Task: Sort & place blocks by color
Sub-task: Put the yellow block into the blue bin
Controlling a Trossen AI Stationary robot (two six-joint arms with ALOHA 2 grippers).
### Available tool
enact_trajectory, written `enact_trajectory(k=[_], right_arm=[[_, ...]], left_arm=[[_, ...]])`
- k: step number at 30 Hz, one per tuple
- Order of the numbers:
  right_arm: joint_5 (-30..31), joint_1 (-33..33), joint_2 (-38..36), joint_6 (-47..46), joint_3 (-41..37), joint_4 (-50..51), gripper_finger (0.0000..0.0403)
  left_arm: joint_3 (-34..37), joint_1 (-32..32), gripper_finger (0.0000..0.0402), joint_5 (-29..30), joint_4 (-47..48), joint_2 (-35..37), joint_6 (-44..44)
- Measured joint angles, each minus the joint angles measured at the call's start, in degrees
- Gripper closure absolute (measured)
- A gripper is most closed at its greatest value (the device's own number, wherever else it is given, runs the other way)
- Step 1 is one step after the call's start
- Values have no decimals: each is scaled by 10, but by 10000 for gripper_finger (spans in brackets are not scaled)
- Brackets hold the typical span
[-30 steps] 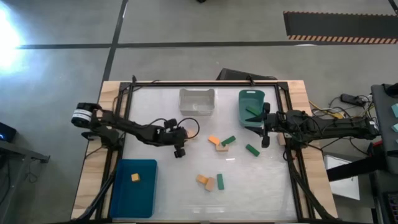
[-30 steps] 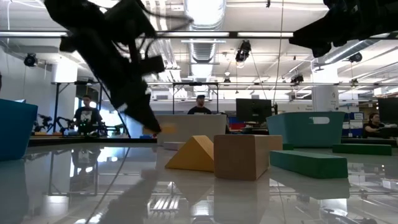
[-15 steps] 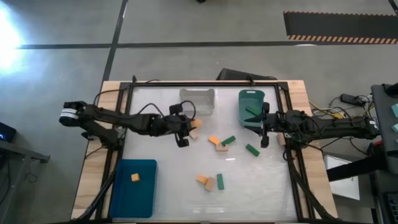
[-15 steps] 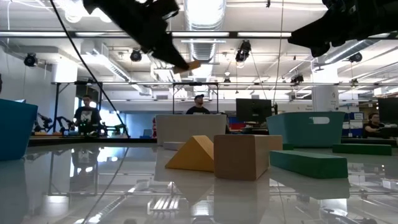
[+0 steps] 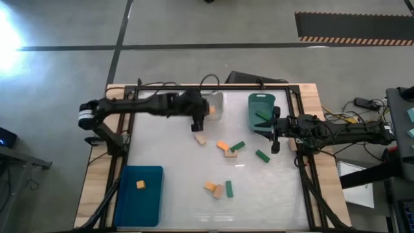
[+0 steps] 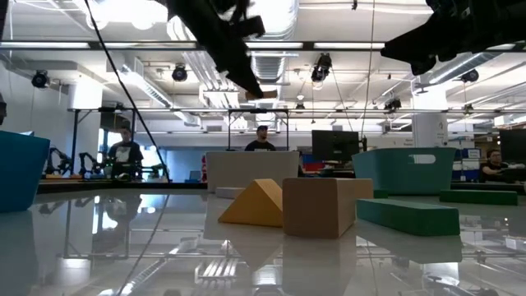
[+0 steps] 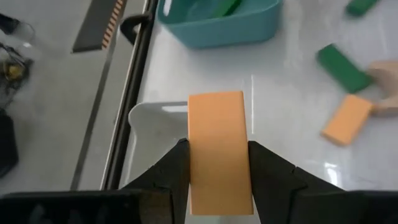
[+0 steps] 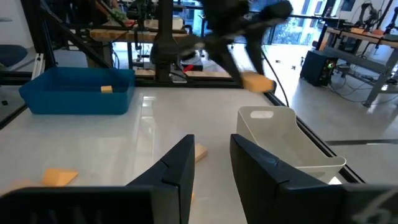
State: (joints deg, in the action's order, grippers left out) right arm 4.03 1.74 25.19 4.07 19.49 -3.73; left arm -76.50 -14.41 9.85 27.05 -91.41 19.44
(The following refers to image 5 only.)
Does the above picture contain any grey side table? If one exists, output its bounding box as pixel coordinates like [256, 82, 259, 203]
[0, 144, 53, 224]

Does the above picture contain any white paper sheet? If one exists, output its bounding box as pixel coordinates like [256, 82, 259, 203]
[336, 161, 375, 209]

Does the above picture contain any black power adapter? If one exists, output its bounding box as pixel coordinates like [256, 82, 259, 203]
[354, 97, 378, 110]

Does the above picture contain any black aluminium table frame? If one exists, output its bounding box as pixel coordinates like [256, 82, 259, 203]
[76, 77, 352, 233]

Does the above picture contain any teal plastic bin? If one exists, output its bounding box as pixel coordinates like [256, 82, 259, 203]
[248, 93, 278, 134]

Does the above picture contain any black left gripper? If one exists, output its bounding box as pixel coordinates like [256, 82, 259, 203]
[179, 89, 213, 133]

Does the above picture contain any black diagonal bar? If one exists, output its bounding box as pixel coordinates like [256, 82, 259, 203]
[339, 161, 399, 190]

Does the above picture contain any black device with blue light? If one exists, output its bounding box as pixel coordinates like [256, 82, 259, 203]
[0, 126, 18, 150]

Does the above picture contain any dark drawer cabinet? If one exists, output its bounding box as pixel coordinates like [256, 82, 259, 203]
[398, 197, 414, 233]

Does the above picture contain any white plastic bin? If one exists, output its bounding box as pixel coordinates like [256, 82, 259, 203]
[199, 91, 225, 122]

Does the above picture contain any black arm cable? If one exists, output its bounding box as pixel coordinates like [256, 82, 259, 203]
[105, 73, 221, 98]

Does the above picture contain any yellow cable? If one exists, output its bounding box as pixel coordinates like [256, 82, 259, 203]
[321, 104, 389, 129]

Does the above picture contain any blue plastic bin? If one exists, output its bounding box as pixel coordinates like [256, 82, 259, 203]
[113, 164, 165, 228]

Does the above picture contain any black desk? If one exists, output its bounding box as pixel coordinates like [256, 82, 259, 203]
[386, 86, 414, 182]

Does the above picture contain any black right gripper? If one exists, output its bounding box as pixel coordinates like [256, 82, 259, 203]
[259, 106, 298, 155]

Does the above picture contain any black hazard-striped floor mat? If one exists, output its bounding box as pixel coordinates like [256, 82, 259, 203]
[294, 11, 414, 47]

